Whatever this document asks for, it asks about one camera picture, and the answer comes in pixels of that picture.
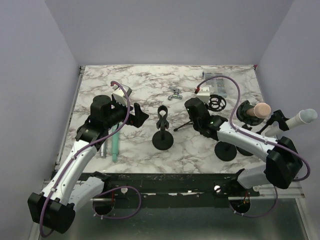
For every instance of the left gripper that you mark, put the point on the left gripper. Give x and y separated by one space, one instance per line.
139 117

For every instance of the clear plastic screw box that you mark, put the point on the clear plastic screw box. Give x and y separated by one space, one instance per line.
217 84

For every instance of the grey mesh microphone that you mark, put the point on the grey mesh microphone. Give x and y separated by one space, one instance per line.
103 150

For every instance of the chrome faucet tap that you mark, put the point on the chrome faucet tap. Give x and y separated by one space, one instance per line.
176 94

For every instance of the aluminium frame rail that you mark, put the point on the aluminium frame rail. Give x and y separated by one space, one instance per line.
35 228

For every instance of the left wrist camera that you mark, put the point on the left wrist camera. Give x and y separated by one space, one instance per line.
119 95

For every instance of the black stand of white microphone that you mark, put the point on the black stand of white microphone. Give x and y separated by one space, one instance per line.
277 116

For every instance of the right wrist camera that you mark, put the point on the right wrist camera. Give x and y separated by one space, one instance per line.
203 93

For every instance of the black stand of pink microphone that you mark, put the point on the black stand of pink microphone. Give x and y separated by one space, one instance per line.
227 152

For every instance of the black tripod shock-mount stand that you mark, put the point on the black tripod shock-mount stand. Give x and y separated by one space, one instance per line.
215 103

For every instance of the black round-base mic stand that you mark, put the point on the black round-base mic stand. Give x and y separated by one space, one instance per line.
162 139

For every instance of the white microphone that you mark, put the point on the white microphone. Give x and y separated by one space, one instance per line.
302 118

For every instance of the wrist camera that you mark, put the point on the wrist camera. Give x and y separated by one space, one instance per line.
119 95
203 93

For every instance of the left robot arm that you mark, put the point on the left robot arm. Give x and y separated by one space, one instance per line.
56 205

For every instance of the pink microphone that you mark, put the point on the pink microphone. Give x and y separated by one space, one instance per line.
261 110

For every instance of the teal microphone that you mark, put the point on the teal microphone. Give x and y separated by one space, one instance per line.
115 147

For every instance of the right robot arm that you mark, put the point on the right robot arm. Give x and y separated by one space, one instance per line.
282 161

